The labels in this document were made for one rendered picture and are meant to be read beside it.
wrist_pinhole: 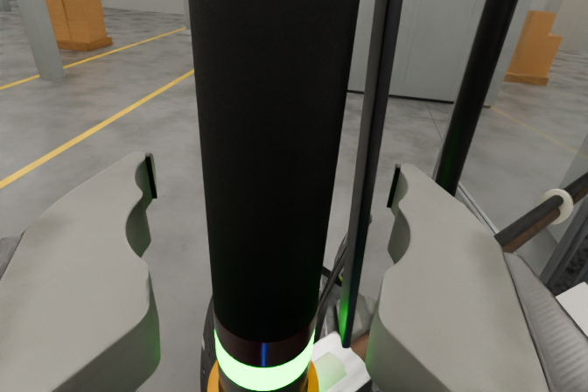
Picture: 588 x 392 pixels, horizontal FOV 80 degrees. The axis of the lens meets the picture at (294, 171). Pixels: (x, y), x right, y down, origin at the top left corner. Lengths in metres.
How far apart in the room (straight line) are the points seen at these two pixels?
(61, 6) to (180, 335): 7.29
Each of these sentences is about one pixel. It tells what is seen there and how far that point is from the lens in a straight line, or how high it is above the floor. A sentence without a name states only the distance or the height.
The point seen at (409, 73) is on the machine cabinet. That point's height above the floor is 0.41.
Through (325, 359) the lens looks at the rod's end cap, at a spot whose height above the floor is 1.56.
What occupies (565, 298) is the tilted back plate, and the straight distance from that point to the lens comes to 0.65.
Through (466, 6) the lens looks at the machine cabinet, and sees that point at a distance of 5.73.
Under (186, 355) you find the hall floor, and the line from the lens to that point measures 2.07.
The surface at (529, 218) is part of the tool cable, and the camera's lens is 0.33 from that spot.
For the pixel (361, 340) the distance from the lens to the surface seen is 0.21.
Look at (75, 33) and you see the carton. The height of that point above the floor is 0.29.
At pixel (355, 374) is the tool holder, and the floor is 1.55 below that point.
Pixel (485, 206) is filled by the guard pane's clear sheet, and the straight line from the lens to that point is 1.39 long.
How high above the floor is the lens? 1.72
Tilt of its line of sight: 30 degrees down
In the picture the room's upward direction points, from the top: 4 degrees clockwise
